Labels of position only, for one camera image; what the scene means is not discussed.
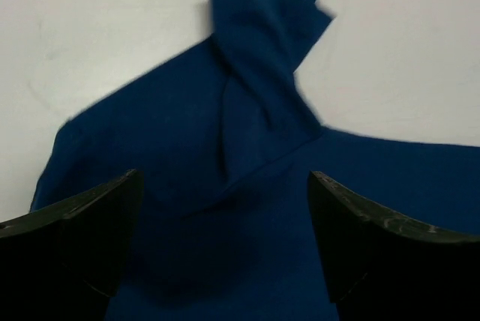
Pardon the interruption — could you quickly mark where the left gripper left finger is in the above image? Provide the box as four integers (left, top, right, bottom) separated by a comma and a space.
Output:
1, 170, 143, 320

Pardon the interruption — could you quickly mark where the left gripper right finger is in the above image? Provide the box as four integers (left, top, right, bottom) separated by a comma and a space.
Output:
307, 172, 479, 320

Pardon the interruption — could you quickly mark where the blue t shirt with print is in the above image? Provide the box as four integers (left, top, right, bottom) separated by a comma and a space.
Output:
31, 0, 479, 320

